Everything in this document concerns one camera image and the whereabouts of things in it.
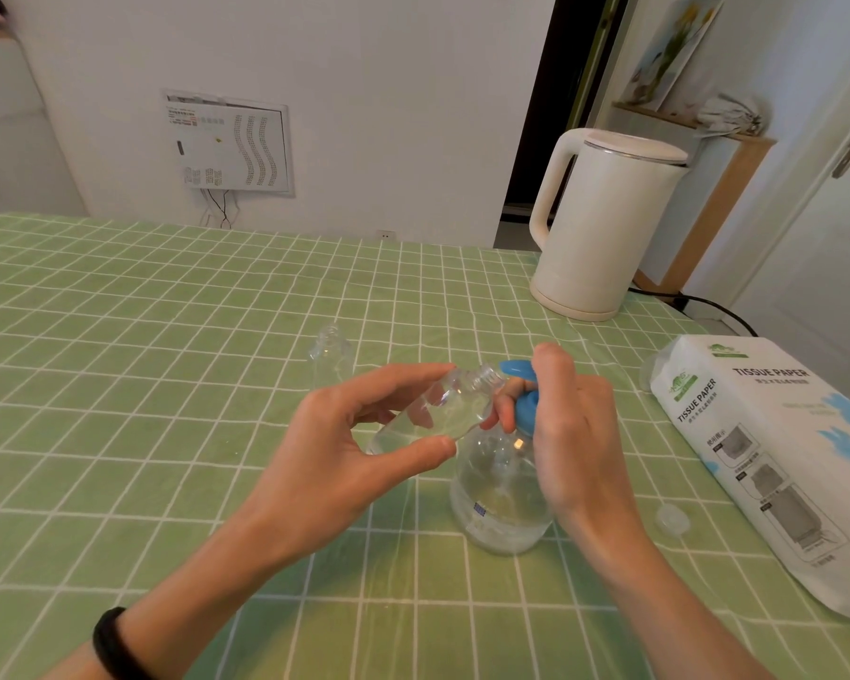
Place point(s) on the white door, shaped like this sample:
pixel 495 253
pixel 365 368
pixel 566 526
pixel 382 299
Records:
pixel 814 261

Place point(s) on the white wall socket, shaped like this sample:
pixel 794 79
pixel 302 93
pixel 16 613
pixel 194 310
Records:
pixel 387 235

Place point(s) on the clear bottle with blue pump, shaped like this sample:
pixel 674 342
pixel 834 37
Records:
pixel 499 502

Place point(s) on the person's left forearm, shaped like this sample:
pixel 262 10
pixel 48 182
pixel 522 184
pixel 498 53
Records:
pixel 198 601

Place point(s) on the flower painting canvas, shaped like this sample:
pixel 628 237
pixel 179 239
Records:
pixel 669 56

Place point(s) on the wooden cabinet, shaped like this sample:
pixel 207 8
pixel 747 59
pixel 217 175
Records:
pixel 722 198

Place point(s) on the person's left thumb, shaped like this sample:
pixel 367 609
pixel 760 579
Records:
pixel 418 456

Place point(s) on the person's right thumb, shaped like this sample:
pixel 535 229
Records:
pixel 499 412

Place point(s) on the person's right forearm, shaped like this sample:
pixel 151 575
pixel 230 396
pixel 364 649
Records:
pixel 651 601

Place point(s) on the crumpled white cloth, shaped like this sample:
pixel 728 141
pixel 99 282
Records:
pixel 729 116

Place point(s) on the person's left hand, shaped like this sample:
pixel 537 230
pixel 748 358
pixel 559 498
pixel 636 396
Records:
pixel 311 453

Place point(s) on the white electric kettle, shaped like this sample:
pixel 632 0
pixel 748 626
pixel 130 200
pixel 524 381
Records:
pixel 602 226

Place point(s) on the black wristband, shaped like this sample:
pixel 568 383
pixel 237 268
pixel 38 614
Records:
pixel 113 648

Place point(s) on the white cupboard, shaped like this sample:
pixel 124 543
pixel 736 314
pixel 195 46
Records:
pixel 14 134

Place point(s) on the clear plastic cap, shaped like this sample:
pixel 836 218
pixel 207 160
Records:
pixel 673 520

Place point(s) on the small clear plastic bottle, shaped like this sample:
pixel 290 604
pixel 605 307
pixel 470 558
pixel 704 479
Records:
pixel 457 410

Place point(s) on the white tissue paper pack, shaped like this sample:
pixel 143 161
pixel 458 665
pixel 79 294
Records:
pixel 772 446

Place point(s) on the person's right hand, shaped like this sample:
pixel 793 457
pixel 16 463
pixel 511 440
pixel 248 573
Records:
pixel 581 446

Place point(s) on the empty clear plastic bottle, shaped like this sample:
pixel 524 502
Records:
pixel 329 350

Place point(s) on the green checked tablecloth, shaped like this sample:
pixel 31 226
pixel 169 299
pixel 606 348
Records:
pixel 149 361

